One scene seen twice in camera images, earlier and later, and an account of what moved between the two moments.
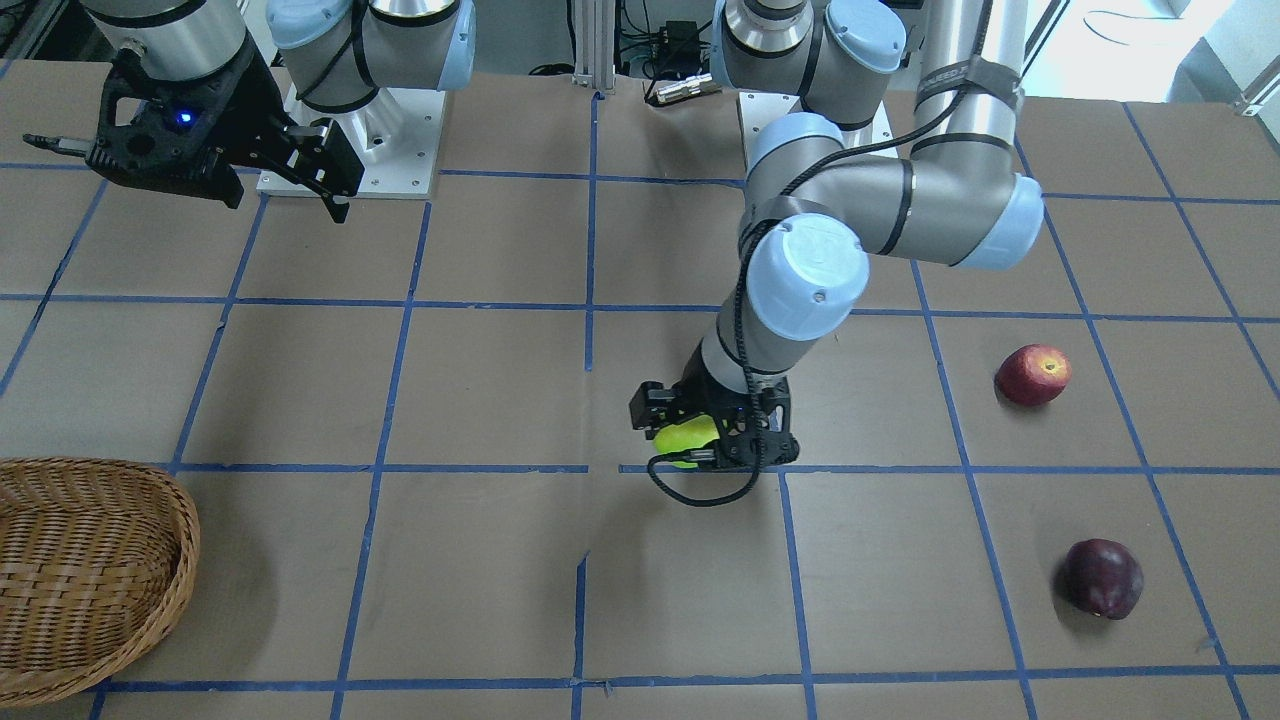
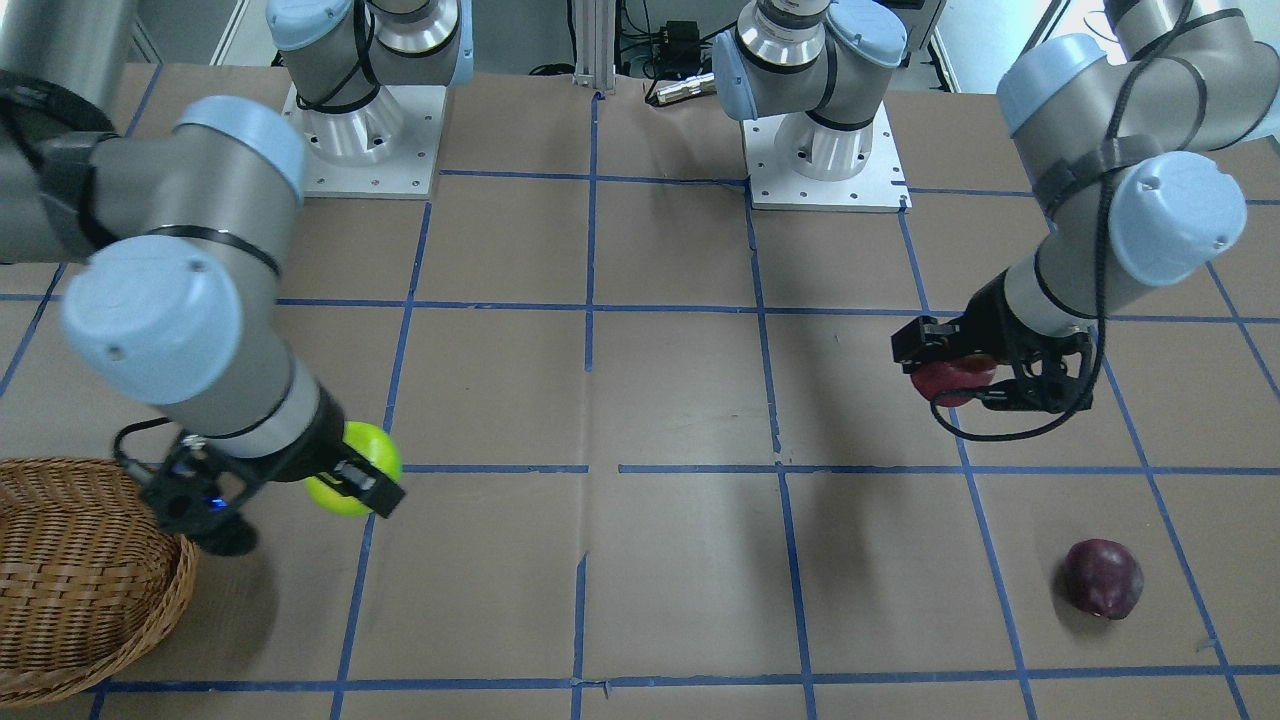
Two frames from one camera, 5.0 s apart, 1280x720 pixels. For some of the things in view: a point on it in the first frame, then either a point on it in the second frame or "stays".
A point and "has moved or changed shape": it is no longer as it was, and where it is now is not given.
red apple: x=1032 y=375 has moved or changed shape
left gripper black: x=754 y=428 → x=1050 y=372
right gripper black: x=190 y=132 → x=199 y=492
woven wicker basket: x=95 y=559 stays
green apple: x=687 y=434 → x=372 y=444
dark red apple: x=1103 y=578 stays
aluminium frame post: x=594 y=41 stays
